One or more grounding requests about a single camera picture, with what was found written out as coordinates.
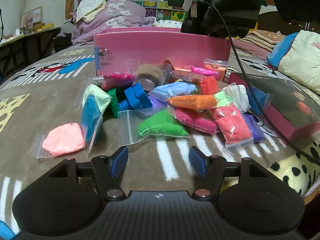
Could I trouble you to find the cream quilt with blue trim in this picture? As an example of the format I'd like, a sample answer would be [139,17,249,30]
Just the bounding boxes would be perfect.
[266,30,320,95]

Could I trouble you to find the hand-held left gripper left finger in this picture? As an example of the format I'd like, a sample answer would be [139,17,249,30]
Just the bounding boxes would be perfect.
[49,146,129,202]

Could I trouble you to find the green plastic toy nut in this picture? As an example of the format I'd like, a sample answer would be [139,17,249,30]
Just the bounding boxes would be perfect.
[107,87,125,118]

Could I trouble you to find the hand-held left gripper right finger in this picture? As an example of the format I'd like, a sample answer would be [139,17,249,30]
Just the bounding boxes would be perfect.
[189,145,269,201]

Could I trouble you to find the brown bandage roll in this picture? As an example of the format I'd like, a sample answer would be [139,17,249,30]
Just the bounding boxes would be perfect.
[134,64,164,92]

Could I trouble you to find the pink portrait-print box lid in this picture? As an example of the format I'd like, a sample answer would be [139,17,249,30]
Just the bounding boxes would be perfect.
[229,72,320,142]

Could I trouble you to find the pile of colourful clay bags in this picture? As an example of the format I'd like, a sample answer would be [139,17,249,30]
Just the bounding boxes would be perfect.
[36,58,274,159]

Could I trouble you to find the blue plastic toy bolt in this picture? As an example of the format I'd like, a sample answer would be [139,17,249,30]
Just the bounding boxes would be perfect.
[119,82,153,112]

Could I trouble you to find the colourful letter play mat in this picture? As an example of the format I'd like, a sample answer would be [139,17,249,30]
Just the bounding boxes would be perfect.
[142,0,190,22]

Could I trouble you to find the framed wall picture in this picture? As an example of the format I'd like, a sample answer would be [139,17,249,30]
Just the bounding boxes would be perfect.
[21,6,43,30]

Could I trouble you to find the dark cloth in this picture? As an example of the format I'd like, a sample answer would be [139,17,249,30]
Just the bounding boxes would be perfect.
[54,32,74,53]

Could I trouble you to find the yellow boxes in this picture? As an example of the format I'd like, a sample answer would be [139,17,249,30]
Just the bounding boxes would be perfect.
[37,23,55,32]

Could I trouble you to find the pink cardboard box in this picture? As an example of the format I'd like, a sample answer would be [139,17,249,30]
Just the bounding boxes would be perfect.
[94,27,232,78]

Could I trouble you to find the person's right hand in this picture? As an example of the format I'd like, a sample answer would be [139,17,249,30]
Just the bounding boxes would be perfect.
[204,0,260,39]

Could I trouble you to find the white leaf-print quilt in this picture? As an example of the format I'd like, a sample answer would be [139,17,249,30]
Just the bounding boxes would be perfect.
[150,19,184,28]

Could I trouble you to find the cream crumpled cloth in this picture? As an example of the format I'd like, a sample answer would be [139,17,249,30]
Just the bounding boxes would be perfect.
[75,0,118,23]

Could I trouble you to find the purple floral quilt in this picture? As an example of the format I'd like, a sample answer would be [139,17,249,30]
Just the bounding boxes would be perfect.
[71,0,157,45]

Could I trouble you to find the dark wooden headboard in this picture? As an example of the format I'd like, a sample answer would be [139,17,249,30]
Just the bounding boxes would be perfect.
[257,11,320,34]

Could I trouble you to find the black cable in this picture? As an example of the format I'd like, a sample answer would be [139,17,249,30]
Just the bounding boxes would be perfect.
[209,1,320,165]

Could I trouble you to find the dark desk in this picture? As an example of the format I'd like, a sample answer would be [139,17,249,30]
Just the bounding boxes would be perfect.
[0,26,62,80]

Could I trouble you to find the brown dotted blanket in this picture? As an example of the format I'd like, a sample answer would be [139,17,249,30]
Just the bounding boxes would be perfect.
[232,29,287,60]

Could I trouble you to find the black stand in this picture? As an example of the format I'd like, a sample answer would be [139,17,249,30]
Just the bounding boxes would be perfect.
[0,9,5,40]

